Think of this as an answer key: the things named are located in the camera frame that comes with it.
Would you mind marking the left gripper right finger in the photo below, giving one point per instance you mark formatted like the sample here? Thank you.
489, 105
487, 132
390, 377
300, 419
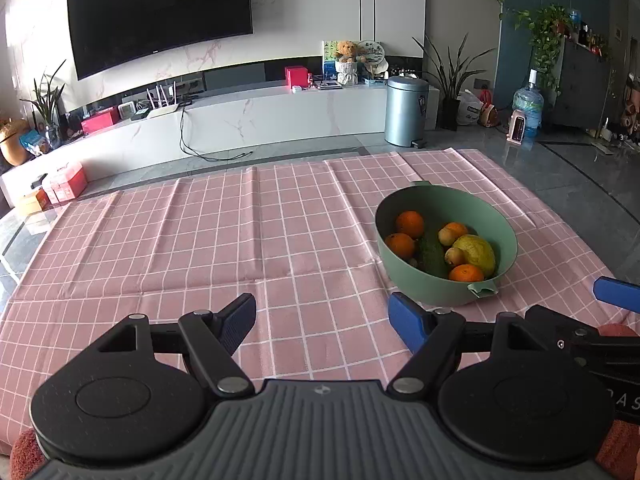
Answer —
432, 337

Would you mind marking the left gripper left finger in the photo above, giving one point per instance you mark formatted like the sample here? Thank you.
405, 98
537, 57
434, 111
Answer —
211, 340

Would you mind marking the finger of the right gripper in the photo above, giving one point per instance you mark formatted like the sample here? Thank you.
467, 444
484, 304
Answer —
618, 293

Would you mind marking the orange tangerine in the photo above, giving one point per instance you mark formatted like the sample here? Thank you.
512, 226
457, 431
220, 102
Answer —
466, 273
411, 223
458, 228
401, 245

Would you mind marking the green colander bowl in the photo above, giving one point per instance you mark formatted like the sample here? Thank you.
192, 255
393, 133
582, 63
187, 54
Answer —
442, 246

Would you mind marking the yellow lemon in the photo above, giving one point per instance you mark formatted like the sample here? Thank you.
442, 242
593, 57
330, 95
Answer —
477, 252

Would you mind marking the small brown kiwi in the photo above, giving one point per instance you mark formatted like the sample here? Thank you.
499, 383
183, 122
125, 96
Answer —
454, 257
447, 236

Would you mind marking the pink checkered tablecloth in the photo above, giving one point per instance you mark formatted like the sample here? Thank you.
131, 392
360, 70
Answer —
300, 238

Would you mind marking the pink small heater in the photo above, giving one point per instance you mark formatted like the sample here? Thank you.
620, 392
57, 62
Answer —
517, 127

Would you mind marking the red cardboard box on floor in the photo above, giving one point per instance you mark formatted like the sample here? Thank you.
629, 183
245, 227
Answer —
65, 184

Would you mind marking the dark grey cabinet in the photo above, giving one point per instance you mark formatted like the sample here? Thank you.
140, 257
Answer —
583, 87

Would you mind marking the white marble tv console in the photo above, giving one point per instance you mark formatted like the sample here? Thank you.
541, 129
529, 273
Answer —
223, 123

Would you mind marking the blue water jug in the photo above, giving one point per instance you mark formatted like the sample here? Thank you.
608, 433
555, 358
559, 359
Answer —
530, 102

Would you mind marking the white plastic bag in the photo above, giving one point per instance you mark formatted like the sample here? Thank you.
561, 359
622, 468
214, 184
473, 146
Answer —
470, 108

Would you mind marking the silver pedal trash can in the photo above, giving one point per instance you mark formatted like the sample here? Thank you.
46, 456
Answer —
406, 106

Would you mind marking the white wifi router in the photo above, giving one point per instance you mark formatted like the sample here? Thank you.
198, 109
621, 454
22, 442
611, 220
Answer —
163, 100

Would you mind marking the pink box on console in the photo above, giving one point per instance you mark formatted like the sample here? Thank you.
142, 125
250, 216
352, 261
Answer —
101, 120

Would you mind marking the plant in glass vase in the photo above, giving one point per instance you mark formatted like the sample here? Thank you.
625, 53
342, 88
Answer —
45, 100

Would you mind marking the potted green plant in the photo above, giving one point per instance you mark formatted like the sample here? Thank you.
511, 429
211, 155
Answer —
450, 71

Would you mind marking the red box on console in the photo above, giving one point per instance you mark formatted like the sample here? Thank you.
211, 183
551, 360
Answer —
296, 76

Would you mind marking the brown ceramic vase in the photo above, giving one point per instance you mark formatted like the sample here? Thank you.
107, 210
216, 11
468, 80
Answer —
11, 148

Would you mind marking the teddy bear in bucket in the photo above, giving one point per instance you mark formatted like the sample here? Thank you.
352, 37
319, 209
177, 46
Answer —
348, 56

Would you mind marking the hanging ivy plant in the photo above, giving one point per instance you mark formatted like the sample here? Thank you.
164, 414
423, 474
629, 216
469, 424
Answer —
547, 24

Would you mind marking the round decorative fan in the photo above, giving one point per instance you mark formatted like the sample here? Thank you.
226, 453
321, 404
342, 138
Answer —
372, 57

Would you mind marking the black wall television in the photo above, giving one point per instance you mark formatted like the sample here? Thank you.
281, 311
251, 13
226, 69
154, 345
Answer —
107, 33

